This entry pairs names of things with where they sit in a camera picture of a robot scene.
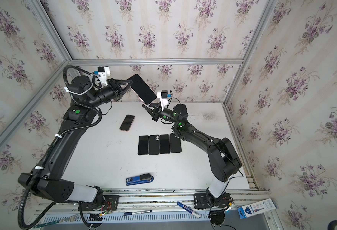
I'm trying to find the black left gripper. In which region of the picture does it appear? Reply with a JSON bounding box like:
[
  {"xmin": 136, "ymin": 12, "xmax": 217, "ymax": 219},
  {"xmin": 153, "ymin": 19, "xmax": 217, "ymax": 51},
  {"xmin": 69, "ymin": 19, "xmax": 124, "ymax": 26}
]
[{"xmin": 86, "ymin": 78, "xmax": 131, "ymax": 110}]

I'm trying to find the dark phone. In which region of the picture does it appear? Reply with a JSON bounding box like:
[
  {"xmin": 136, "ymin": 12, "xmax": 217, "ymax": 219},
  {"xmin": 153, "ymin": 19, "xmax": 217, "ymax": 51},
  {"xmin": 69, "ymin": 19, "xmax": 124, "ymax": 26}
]
[{"xmin": 128, "ymin": 74, "xmax": 157, "ymax": 105}]

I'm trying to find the pink-edged phone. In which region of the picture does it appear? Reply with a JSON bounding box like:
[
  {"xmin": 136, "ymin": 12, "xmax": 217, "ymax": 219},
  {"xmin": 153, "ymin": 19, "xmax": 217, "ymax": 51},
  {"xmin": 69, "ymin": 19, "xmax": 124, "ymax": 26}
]
[{"xmin": 119, "ymin": 115, "xmax": 135, "ymax": 131}]

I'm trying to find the black phone case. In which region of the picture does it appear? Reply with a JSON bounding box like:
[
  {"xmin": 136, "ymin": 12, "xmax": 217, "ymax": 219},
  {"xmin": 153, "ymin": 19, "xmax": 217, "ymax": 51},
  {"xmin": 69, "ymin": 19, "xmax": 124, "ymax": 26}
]
[
  {"xmin": 169, "ymin": 133, "xmax": 182, "ymax": 153},
  {"xmin": 148, "ymin": 135, "xmax": 160, "ymax": 155}
]

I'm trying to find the black phone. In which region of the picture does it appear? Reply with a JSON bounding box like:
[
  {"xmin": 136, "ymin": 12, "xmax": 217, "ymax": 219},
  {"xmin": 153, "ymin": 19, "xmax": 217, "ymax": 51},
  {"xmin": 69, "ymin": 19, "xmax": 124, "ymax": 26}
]
[
  {"xmin": 159, "ymin": 134, "xmax": 170, "ymax": 154},
  {"xmin": 137, "ymin": 135, "xmax": 149, "ymax": 155}
]

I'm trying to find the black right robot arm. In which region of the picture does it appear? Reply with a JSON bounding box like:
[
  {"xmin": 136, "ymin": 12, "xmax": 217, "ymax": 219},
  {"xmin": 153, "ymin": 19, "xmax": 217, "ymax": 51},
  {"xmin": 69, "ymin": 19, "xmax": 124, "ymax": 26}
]
[{"xmin": 142, "ymin": 103, "xmax": 242, "ymax": 199}]

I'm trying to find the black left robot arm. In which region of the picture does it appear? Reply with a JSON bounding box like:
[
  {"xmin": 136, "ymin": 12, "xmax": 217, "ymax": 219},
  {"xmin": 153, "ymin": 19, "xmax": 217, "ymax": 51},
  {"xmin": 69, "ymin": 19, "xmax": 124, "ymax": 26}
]
[{"xmin": 18, "ymin": 75, "xmax": 133, "ymax": 205}]

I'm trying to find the blue black stapler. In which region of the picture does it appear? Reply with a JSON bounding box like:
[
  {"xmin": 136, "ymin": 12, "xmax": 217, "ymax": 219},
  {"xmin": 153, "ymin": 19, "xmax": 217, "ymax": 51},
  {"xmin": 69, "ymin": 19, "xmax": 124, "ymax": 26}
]
[{"xmin": 125, "ymin": 173, "xmax": 154, "ymax": 186}]

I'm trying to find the black thin pen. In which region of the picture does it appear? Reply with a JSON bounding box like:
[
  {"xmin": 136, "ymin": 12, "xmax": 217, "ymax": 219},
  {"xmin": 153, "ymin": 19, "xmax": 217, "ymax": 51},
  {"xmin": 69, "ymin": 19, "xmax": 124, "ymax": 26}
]
[{"xmin": 123, "ymin": 210, "xmax": 152, "ymax": 216}]

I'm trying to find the blue marker pen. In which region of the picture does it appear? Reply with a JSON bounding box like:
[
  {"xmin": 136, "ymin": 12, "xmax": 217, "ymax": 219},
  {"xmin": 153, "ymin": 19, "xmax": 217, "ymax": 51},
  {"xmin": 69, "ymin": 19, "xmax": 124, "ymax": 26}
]
[{"xmin": 177, "ymin": 202, "xmax": 201, "ymax": 218}]

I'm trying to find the black round connector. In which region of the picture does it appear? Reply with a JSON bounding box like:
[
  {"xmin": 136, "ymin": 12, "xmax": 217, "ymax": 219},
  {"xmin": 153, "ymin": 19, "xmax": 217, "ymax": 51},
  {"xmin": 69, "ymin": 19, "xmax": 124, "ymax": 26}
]
[{"xmin": 209, "ymin": 211, "xmax": 225, "ymax": 226}]

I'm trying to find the blue white cardboard box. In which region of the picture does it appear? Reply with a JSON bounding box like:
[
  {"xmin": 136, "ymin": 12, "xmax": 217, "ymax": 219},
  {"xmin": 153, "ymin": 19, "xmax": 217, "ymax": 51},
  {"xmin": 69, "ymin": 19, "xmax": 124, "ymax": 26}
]
[{"xmin": 237, "ymin": 198, "xmax": 277, "ymax": 219}]

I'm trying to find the green metal ruler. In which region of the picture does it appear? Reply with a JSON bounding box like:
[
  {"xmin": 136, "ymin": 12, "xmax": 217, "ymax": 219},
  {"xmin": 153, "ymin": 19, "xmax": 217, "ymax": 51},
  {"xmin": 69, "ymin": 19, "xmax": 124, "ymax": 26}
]
[{"xmin": 33, "ymin": 220, "xmax": 60, "ymax": 229}]

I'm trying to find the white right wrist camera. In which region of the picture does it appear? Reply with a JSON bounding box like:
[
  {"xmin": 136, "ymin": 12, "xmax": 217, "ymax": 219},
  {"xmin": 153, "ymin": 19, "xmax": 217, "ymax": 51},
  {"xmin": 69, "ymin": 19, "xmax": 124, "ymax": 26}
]
[{"xmin": 157, "ymin": 90, "xmax": 171, "ymax": 111}]

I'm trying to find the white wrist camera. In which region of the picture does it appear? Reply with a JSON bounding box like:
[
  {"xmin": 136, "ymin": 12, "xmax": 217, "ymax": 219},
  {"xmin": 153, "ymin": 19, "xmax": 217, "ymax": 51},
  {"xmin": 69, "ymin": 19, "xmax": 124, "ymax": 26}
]
[
  {"xmin": 92, "ymin": 66, "xmax": 111, "ymax": 89},
  {"xmin": 157, "ymin": 90, "xmax": 171, "ymax": 111}
]

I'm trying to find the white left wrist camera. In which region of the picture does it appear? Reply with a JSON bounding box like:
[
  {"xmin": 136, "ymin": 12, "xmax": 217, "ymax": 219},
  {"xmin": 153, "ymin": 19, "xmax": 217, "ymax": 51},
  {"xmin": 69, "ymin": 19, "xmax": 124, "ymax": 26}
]
[{"xmin": 92, "ymin": 66, "xmax": 111, "ymax": 89}]

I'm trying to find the black corrugated cable conduit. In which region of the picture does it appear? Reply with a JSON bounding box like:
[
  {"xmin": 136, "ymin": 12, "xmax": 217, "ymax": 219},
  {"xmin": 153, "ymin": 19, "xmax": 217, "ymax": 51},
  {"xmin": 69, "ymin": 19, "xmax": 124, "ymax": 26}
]
[{"xmin": 17, "ymin": 65, "xmax": 103, "ymax": 230}]

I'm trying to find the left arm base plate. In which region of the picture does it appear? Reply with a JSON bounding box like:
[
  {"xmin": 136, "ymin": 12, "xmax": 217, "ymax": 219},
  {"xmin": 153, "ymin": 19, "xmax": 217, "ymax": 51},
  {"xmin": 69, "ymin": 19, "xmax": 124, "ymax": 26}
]
[{"xmin": 78, "ymin": 195, "xmax": 120, "ymax": 212}]

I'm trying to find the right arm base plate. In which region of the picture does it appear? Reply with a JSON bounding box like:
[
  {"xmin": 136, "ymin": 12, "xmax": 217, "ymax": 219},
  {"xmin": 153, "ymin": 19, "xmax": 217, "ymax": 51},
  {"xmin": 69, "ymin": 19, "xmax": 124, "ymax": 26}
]
[{"xmin": 193, "ymin": 193, "xmax": 233, "ymax": 210}]

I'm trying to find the aluminium rail base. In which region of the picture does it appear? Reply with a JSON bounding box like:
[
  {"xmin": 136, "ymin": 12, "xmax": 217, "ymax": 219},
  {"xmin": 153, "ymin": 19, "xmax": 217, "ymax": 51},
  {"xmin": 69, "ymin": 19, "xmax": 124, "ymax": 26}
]
[{"xmin": 36, "ymin": 188, "xmax": 273, "ymax": 215}]

